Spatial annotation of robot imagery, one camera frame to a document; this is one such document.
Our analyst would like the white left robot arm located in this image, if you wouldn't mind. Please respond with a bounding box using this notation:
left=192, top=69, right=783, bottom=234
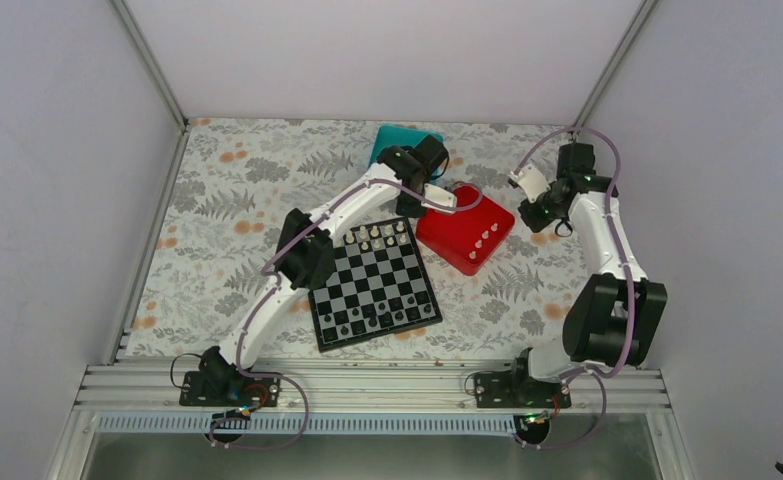
left=179, top=135, right=457, bottom=405

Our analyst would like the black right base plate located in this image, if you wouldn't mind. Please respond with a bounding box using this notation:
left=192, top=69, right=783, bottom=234
left=472, top=371, right=572, bottom=409

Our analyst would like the red piece tray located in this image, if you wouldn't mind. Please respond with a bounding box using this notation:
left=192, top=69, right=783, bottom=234
left=415, top=195, right=515, bottom=276

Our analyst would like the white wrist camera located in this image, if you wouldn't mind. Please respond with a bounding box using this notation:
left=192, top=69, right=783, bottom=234
left=421, top=184, right=457, bottom=214
left=509, top=163, right=550, bottom=203

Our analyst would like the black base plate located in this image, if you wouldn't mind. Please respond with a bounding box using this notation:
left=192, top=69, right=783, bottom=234
left=178, top=371, right=281, bottom=409
left=472, top=371, right=572, bottom=409

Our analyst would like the teal square box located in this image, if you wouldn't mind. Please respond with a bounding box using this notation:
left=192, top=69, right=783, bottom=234
left=361, top=125, right=444, bottom=183

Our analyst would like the floral table mat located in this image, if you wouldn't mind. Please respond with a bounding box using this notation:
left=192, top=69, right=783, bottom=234
left=125, top=118, right=588, bottom=361

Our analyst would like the aluminium rail frame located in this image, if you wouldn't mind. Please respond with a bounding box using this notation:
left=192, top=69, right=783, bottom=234
left=74, top=358, right=672, bottom=414

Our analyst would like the black white chessboard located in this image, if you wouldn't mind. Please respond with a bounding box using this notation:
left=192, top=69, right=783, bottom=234
left=308, top=217, right=443, bottom=352

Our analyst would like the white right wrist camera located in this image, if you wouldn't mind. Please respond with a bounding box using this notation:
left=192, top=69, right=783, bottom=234
left=509, top=163, right=550, bottom=203

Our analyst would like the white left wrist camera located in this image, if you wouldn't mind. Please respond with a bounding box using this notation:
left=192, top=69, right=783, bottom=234
left=421, top=184, right=457, bottom=214

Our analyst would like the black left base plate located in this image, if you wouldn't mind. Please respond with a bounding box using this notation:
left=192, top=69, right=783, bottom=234
left=178, top=371, right=281, bottom=409

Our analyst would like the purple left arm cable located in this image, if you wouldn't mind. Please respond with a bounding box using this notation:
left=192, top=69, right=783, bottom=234
left=206, top=177, right=485, bottom=453

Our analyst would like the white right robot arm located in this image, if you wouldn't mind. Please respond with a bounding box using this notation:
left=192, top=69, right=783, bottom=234
left=508, top=142, right=668, bottom=407

